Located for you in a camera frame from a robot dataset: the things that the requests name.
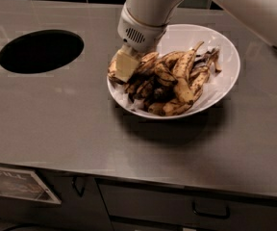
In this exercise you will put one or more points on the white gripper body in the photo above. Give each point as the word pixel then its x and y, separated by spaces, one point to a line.
pixel 140 35

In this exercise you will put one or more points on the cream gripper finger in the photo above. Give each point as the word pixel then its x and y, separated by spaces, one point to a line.
pixel 127 61

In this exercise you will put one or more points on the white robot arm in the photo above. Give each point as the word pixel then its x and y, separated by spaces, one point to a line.
pixel 258 16

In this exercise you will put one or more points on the small banana lower left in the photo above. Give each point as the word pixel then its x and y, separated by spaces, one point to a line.
pixel 145 89

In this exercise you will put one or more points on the short curved banana centre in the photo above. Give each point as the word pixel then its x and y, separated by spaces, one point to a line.
pixel 164 76

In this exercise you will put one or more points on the white oval bowl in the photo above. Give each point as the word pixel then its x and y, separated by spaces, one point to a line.
pixel 183 37

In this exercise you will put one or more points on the long spotted banana centre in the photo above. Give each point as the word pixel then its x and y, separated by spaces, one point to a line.
pixel 181 72

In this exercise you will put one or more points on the banana at bowl front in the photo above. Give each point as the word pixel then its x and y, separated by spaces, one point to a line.
pixel 174 107

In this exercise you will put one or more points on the dark grey drawer front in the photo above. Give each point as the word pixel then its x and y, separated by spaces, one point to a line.
pixel 169 205

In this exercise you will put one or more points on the framed sign on cabinet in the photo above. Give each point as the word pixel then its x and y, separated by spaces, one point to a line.
pixel 25 184

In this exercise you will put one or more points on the black cabinet door handle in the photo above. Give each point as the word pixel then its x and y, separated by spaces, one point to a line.
pixel 79 185

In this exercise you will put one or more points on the black drawer handle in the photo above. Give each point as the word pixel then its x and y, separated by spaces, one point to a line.
pixel 205 210

